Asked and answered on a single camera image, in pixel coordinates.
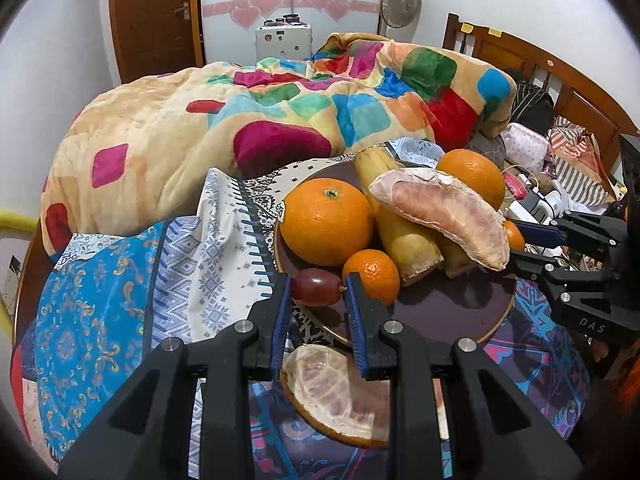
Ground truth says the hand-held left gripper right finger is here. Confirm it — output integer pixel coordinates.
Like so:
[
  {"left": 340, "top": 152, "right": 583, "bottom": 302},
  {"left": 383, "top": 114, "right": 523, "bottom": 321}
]
[{"left": 342, "top": 272, "right": 583, "bottom": 480}]

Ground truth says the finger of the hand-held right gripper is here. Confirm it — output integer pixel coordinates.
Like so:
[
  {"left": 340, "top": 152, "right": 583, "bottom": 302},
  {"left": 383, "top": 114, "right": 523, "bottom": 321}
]
[
  {"left": 511, "top": 212, "right": 629, "bottom": 256},
  {"left": 506, "top": 254, "right": 626, "bottom": 307}
]

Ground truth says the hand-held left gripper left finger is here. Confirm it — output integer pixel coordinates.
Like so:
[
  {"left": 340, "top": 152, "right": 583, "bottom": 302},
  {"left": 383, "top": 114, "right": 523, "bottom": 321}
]
[{"left": 57, "top": 272, "right": 293, "bottom": 480}]

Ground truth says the small tangerine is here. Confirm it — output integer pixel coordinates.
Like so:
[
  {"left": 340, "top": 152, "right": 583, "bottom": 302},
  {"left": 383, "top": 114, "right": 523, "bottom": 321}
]
[
  {"left": 341, "top": 249, "right": 402, "bottom": 307},
  {"left": 501, "top": 220, "right": 526, "bottom": 254}
]

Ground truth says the red grape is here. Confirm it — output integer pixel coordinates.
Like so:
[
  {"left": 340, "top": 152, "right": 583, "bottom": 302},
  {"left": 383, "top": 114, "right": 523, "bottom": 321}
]
[{"left": 291, "top": 268, "right": 347, "bottom": 307}]

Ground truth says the pomelo slice with peel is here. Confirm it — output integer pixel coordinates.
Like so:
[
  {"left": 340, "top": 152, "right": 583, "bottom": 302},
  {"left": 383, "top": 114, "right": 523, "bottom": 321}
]
[{"left": 279, "top": 344, "right": 391, "bottom": 450}]

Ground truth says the large orange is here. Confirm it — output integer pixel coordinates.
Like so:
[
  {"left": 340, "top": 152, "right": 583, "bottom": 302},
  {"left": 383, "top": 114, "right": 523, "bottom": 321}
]
[
  {"left": 435, "top": 149, "right": 506, "bottom": 211},
  {"left": 279, "top": 178, "right": 376, "bottom": 268}
]

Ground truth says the peeled pink pomelo segment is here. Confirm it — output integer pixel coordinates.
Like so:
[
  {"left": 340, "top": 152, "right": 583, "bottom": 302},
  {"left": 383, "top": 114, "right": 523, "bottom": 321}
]
[{"left": 368, "top": 167, "right": 511, "bottom": 272}]

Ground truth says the purple plate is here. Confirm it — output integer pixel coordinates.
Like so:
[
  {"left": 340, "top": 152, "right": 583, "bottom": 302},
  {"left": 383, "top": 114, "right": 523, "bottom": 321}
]
[{"left": 273, "top": 160, "right": 518, "bottom": 349}]

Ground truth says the white bottle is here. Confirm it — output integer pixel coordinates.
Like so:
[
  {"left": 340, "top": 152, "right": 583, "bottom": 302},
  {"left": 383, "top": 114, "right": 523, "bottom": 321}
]
[{"left": 537, "top": 192, "right": 569, "bottom": 221}]

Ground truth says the striped cloth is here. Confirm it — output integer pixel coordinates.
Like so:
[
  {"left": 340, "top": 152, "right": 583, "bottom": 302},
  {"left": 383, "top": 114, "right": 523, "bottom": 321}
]
[{"left": 547, "top": 117, "right": 619, "bottom": 202}]

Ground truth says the pink dotted pouch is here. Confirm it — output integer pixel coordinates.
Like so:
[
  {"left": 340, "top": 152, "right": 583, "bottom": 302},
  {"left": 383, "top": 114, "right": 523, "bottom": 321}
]
[{"left": 502, "top": 122, "right": 551, "bottom": 174}]

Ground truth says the black backpack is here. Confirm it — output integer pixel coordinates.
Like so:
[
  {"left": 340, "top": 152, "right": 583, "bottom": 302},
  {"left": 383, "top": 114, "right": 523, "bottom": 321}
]
[{"left": 510, "top": 67, "right": 555, "bottom": 127}]

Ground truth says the wooden bed headboard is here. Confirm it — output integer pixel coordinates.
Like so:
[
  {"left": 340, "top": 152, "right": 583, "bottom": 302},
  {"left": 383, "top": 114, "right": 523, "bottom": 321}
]
[{"left": 442, "top": 12, "right": 640, "bottom": 196}]

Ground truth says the blue patterned bedsheet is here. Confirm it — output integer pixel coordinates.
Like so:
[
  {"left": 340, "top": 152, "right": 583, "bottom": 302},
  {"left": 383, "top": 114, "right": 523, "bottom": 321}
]
[{"left": 10, "top": 152, "right": 591, "bottom": 480}]

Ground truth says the colourful patchwork blanket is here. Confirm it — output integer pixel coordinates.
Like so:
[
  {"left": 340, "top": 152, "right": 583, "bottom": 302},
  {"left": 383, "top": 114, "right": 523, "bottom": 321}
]
[{"left": 40, "top": 32, "right": 518, "bottom": 261}]

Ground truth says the standing fan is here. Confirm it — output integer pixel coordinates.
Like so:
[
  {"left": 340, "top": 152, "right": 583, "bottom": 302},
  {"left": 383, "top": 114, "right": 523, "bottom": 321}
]
[{"left": 377, "top": 0, "right": 423, "bottom": 39}]

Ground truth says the white suitcase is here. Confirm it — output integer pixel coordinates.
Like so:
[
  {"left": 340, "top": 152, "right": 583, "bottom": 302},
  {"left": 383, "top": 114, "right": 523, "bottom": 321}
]
[{"left": 255, "top": 24, "right": 315, "bottom": 64}]

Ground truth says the brown wooden door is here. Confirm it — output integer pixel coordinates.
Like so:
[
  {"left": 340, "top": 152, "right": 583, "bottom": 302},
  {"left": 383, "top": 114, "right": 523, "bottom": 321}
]
[{"left": 107, "top": 0, "right": 203, "bottom": 84}]

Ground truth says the white wall socket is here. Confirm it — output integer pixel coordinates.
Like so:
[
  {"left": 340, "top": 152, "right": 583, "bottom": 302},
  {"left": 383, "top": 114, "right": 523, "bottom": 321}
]
[{"left": 2, "top": 255, "right": 24, "bottom": 307}]

